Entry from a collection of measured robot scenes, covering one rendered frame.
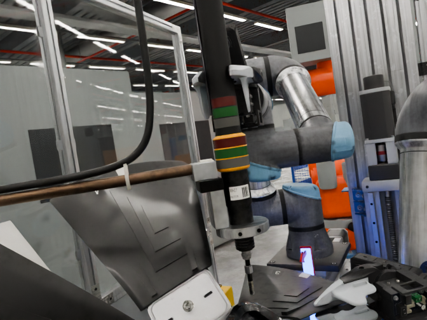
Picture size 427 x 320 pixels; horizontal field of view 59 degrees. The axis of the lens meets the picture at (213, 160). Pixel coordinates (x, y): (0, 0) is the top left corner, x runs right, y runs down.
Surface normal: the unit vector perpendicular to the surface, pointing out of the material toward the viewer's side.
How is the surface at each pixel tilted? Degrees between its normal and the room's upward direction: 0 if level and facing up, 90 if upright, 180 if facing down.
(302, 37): 90
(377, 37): 90
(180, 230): 42
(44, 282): 73
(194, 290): 48
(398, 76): 90
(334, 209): 90
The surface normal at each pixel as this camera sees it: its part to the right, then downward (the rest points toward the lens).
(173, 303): -0.14, -0.62
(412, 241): -0.74, -0.14
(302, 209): -0.08, 0.07
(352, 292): -0.13, -0.98
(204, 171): 0.18, 0.03
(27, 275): 0.62, -0.37
